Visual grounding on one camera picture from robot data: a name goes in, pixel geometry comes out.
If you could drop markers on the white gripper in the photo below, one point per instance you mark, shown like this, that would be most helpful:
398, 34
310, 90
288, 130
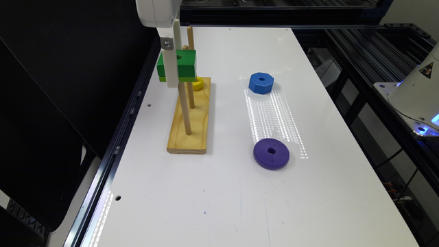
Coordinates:
162, 14

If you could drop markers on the green square block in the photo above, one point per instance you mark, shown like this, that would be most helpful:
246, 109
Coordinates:
186, 60

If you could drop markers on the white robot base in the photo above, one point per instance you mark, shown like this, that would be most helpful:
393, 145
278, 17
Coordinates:
415, 98

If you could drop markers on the blue octagonal block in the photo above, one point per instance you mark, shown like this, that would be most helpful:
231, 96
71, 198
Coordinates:
261, 83

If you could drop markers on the far wooden peg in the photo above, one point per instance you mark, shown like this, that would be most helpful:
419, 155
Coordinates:
190, 38

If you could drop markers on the near wooden peg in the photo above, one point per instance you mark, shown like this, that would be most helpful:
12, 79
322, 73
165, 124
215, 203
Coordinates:
184, 107

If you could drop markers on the black side panel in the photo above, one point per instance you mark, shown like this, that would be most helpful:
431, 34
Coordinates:
68, 69

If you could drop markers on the wooden peg base board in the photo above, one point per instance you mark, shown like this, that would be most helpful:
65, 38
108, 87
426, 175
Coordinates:
195, 143

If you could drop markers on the purple round disc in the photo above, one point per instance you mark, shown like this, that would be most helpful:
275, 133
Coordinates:
271, 154

